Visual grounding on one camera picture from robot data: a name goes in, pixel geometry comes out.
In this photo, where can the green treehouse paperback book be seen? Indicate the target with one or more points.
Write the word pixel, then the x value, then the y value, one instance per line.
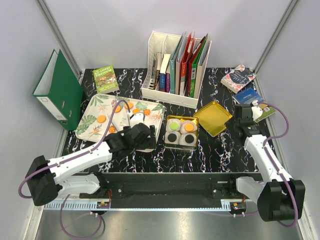
pixel 105 80

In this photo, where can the white paper cup front left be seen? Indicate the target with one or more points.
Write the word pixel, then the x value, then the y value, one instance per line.
pixel 177 134

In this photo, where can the orange shell shaped cookie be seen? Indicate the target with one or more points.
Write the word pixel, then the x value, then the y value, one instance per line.
pixel 147 112

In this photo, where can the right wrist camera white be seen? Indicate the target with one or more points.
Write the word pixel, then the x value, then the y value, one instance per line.
pixel 257 111

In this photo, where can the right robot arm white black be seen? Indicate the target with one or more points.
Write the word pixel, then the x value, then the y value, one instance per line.
pixel 279 197

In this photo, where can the gold cookie tin base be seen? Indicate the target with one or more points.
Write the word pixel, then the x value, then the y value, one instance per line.
pixel 178 146

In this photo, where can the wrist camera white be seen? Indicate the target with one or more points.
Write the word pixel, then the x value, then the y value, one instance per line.
pixel 257 111
pixel 136 118

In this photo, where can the gold tin lid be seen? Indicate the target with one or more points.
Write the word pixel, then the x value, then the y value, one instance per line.
pixel 212 117

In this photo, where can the white paper cup back right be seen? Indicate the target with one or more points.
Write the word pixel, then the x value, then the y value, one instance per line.
pixel 182 130

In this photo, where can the blue landscape cover book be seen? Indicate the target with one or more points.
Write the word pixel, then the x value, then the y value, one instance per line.
pixel 247 96

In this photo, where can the white paper cup back left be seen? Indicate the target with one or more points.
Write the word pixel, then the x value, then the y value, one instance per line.
pixel 172 120

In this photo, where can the floral patterned serving tray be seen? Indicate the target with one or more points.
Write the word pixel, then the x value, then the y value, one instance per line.
pixel 110 114

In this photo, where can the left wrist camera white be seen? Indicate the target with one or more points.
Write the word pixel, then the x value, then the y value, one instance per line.
pixel 136 118

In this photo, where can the orange round sandwich cookie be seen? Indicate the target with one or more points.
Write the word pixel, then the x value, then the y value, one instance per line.
pixel 130 104

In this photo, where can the orange round patterned cookie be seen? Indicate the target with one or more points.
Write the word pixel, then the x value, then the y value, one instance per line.
pixel 190 127

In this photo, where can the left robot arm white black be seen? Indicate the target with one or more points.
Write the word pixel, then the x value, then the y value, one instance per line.
pixel 47 178

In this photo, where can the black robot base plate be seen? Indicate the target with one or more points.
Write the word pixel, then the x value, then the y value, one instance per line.
pixel 187 192

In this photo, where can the metal serving tongs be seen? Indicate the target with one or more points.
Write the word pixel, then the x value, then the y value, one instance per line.
pixel 120 120

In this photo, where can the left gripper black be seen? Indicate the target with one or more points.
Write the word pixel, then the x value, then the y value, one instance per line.
pixel 150 142

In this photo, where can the orange fish shaped cookie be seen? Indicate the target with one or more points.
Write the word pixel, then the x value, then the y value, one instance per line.
pixel 135 111

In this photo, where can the orange cookie near tray left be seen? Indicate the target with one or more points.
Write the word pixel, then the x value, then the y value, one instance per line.
pixel 101 119

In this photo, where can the green sandwich cookie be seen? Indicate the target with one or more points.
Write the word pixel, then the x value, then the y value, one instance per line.
pixel 174 126

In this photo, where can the orange cookie tray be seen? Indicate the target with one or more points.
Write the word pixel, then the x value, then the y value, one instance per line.
pixel 112 129
pixel 101 119

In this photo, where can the floral cover paperback book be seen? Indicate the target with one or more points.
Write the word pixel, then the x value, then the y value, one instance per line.
pixel 238 78

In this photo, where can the black sandwich cookie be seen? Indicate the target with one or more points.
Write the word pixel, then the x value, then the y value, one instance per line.
pixel 172 137
pixel 189 138

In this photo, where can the orange cookie tray front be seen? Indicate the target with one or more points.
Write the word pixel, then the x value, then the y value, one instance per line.
pixel 112 129

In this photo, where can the white desk file organizer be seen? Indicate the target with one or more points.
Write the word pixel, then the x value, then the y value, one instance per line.
pixel 176 68

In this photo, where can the green lever arch binder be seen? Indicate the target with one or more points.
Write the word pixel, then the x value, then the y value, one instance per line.
pixel 60 92

